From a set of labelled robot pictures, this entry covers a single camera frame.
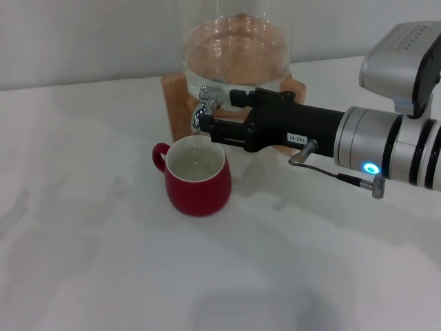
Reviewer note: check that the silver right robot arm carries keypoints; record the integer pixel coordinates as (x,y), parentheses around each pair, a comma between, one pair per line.
(361,138)

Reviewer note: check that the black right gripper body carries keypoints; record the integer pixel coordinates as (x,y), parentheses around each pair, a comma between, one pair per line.
(289,124)

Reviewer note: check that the wooden dispenser stand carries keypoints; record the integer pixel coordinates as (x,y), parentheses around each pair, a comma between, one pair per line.
(172,103)

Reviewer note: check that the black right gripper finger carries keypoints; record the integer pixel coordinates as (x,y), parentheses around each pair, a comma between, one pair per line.
(243,98)
(227,131)

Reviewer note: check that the glass water dispenser jar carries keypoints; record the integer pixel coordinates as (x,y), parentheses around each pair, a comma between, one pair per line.
(237,51)

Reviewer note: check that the chrome faucet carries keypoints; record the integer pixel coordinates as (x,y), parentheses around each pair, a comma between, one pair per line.
(205,103)

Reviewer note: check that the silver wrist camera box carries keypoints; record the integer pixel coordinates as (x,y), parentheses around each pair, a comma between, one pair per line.
(392,69)

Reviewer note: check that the red ceramic cup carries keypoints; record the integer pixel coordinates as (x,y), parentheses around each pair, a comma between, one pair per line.
(196,193)

